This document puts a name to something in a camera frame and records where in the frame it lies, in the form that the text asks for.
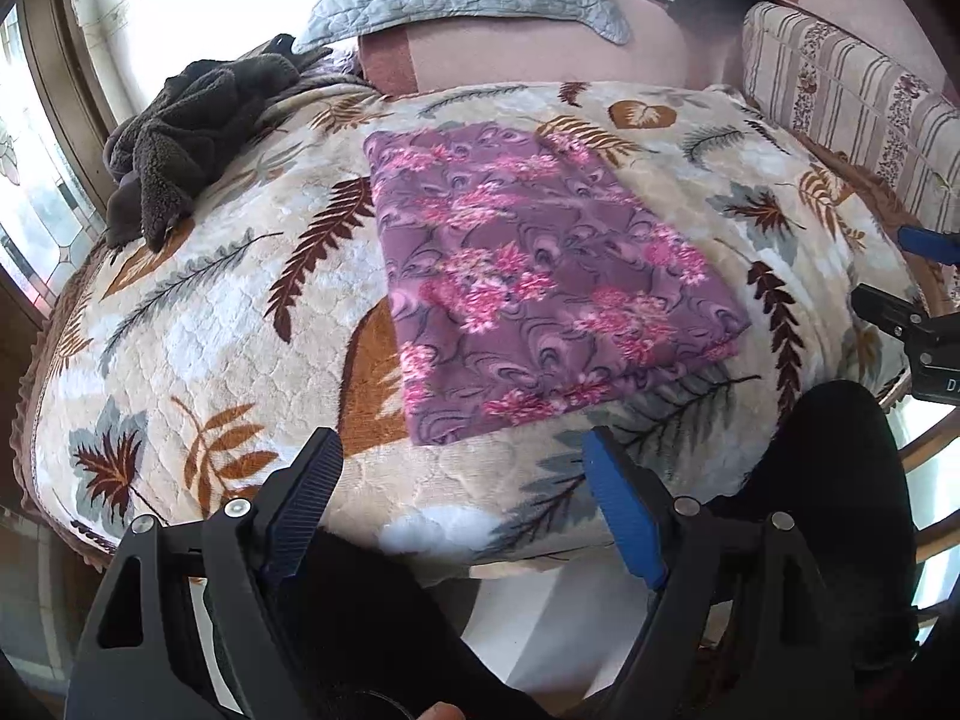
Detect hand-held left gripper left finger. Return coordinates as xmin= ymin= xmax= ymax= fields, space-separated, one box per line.
xmin=64 ymin=426 xmax=346 ymax=720

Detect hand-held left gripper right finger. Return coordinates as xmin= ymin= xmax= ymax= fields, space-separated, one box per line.
xmin=581 ymin=426 xmax=871 ymax=720

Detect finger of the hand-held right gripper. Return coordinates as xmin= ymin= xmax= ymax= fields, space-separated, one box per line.
xmin=851 ymin=282 xmax=935 ymax=340
xmin=896 ymin=223 xmax=960 ymax=268

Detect purple floral garment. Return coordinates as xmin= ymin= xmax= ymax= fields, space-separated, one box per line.
xmin=364 ymin=126 xmax=753 ymax=448

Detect wooden chair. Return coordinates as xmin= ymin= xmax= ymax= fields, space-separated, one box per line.
xmin=892 ymin=382 xmax=960 ymax=616

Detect person's black pants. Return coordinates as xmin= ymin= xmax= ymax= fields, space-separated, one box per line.
xmin=300 ymin=381 xmax=920 ymax=720

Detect striped floral cushion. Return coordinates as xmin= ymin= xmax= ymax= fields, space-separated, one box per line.
xmin=739 ymin=1 xmax=960 ymax=215

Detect leaf print blanket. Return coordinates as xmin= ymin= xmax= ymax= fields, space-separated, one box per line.
xmin=15 ymin=81 xmax=931 ymax=568

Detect dark grey fleece garment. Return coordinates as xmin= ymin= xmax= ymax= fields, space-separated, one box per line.
xmin=103 ymin=34 xmax=332 ymax=253

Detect pink bed sheet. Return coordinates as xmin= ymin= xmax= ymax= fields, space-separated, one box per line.
xmin=356 ymin=0 xmax=960 ymax=102

